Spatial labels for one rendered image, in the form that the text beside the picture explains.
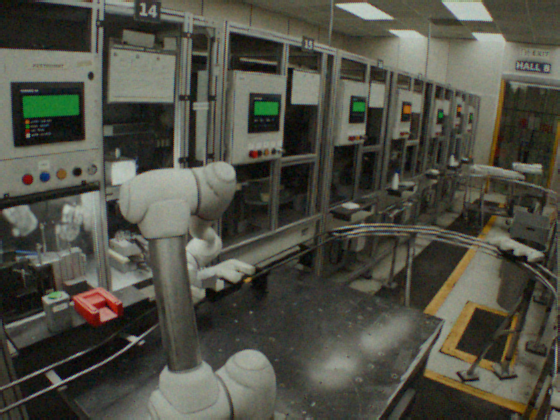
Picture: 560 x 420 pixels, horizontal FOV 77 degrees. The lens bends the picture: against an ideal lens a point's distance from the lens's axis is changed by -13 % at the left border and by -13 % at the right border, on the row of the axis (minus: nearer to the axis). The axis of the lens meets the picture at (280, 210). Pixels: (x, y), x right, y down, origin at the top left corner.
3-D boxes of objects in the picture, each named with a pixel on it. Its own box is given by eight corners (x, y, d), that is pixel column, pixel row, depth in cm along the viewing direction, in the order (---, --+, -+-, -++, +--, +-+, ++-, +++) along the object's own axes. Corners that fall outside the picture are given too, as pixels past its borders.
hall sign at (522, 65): (550, 74, 688) (552, 62, 681) (513, 71, 730) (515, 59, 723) (550, 75, 691) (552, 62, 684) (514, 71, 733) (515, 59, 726)
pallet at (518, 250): (487, 250, 259) (490, 236, 256) (499, 248, 264) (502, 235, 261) (529, 270, 227) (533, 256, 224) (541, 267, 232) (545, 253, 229)
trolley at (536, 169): (536, 223, 619) (548, 168, 591) (503, 217, 645) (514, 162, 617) (531, 212, 690) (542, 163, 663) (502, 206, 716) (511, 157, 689)
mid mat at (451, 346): (510, 378, 242) (511, 376, 241) (438, 352, 273) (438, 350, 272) (524, 318, 319) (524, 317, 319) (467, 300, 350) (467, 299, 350)
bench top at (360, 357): (256, 580, 76) (257, 572, 75) (49, 377, 136) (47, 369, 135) (444, 325, 192) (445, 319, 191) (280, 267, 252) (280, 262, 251)
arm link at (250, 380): (284, 415, 119) (289, 363, 113) (233, 436, 109) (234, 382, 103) (258, 386, 132) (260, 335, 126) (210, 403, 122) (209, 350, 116)
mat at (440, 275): (416, 341, 287) (416, 339, 286) (349, 316, 320) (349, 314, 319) (505, 204, 740) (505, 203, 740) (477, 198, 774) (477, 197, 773)
